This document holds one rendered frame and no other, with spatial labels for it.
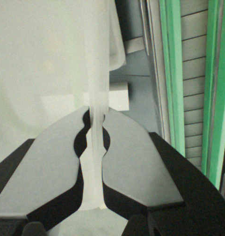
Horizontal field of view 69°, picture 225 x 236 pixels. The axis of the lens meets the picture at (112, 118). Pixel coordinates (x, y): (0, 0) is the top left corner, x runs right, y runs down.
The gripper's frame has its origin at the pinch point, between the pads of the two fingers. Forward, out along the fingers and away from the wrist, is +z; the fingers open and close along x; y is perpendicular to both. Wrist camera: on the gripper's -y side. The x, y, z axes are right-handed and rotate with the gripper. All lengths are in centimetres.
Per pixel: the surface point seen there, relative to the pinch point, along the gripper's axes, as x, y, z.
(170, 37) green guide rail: 10.6, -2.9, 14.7
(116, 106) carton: 3.8, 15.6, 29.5
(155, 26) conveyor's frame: 10.3, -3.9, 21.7
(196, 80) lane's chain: 19.5, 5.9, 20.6
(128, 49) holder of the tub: 7.4, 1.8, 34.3
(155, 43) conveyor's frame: 10.6, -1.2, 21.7
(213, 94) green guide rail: 21.2, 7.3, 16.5
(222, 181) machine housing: 44, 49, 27
